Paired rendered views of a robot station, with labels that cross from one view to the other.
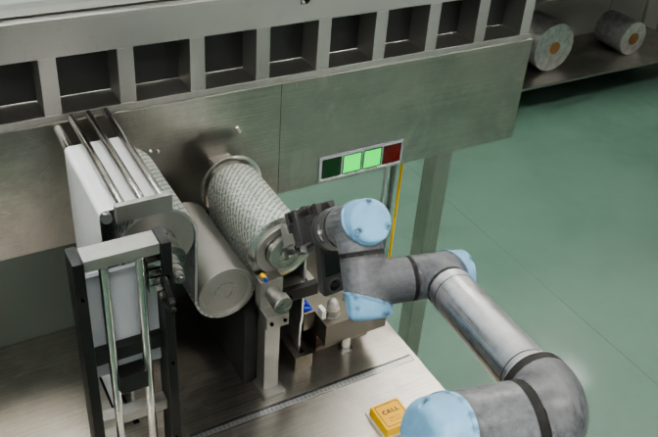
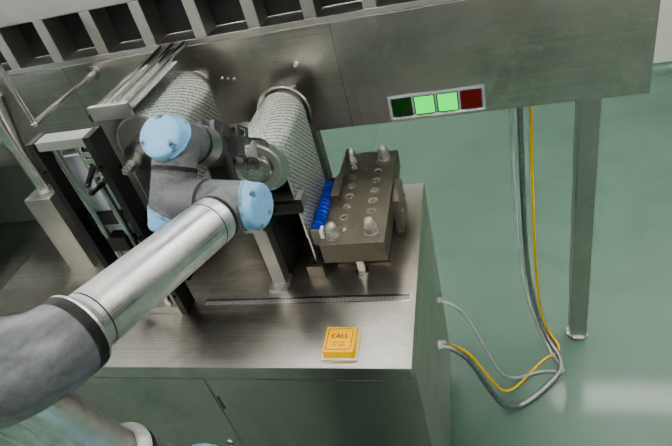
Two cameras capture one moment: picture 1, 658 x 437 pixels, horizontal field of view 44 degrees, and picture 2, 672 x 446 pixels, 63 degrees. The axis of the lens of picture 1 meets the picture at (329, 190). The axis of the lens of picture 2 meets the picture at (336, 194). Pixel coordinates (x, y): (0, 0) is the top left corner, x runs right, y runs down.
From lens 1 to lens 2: 1.18 m
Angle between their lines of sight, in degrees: 41
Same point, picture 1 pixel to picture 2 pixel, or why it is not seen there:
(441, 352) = (638, 317)
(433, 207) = (582, 166)
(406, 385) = (382, 320)
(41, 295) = not seen: hidden behind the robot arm
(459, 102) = (555, 47)
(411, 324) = (574, 280)
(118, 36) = not seen: outside the picture
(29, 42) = not seen: outside the picture
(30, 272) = not seen: hidden behind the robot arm
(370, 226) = (153, 141)
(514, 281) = not seen: outside the picture
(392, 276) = (173, 195)
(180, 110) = (242, 45)
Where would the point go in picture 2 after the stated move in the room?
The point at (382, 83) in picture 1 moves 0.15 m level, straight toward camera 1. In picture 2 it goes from (443, 23) to (404, 49)
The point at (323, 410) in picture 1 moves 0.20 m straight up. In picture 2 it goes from (301, 315) to (278, 255)
